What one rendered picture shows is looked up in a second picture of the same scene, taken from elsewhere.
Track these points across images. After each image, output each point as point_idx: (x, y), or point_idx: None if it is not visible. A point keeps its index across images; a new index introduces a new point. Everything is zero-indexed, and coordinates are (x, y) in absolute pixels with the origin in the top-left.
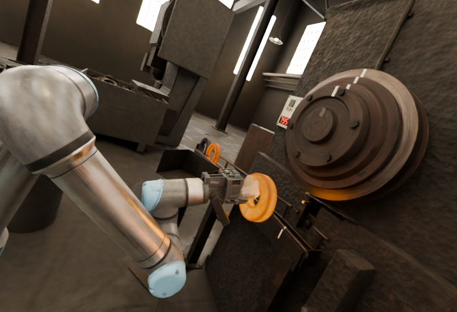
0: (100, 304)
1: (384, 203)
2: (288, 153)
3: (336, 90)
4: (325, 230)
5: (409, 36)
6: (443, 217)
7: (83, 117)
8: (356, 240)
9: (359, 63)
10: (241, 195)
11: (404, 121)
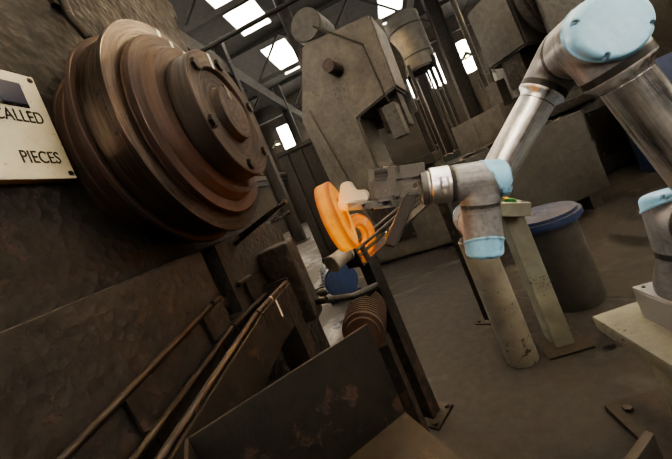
0: None
1: None
2: (200, 190)
3: (211, 60)
4: (240, 273)
5: None
6: None
7: (547, 65)
8: (249, 249)
9: None
10: (370, 198)
11: None
